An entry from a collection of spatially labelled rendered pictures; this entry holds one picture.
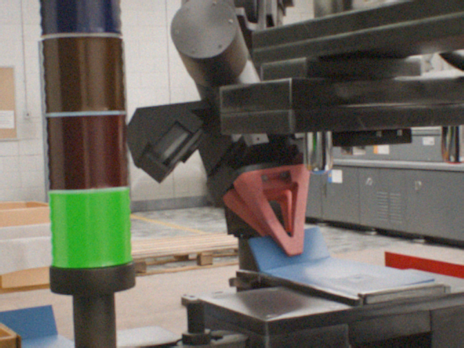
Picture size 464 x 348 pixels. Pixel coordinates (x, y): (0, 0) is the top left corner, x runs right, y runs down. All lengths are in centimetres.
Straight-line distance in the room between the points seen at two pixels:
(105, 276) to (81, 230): 2
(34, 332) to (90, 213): 47
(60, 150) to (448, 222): 752
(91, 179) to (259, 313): 24
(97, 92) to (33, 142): 1127
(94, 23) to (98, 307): 13
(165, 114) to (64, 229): 37
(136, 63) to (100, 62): 1167
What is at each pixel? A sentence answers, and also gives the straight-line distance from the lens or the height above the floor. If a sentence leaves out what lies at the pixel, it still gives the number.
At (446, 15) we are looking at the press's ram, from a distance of 54.
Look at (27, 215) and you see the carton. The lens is 476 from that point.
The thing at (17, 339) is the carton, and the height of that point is 97.
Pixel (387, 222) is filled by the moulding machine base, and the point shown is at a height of 14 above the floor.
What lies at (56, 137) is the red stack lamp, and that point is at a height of 111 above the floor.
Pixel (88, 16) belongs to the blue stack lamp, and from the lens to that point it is 42.
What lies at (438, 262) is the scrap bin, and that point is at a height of 96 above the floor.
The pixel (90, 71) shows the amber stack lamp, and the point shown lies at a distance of 42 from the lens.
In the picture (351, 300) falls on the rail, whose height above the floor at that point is 99.
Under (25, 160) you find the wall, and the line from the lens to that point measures 1168.
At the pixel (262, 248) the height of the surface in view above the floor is 101.
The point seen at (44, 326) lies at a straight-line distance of 89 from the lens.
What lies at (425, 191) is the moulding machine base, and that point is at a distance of 812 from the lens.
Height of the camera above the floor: 111
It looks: 3 degrees down
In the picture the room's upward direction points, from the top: 2 degrees counter-clockwise
